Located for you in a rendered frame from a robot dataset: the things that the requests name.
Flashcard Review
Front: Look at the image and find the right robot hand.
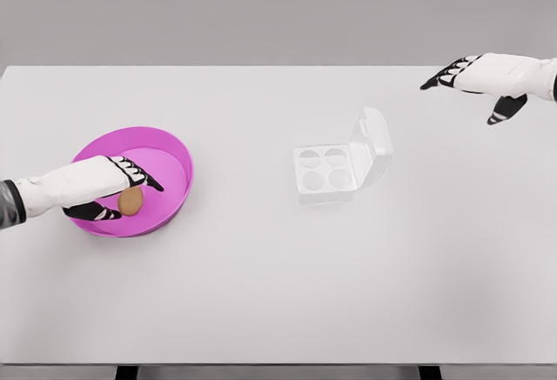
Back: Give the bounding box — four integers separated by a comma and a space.
419, 52, 533, 126

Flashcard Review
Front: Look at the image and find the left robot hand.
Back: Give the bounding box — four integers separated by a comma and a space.
55, 155, 165, 223

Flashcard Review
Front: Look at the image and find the brown egg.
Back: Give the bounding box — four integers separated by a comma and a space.
117, 187, 144, 217

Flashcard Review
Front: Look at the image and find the clear plastic egg box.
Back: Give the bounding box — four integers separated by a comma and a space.
292, 105, 395, 207

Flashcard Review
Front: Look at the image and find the pink round bowl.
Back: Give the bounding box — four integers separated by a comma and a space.
65, 125, 194, 238

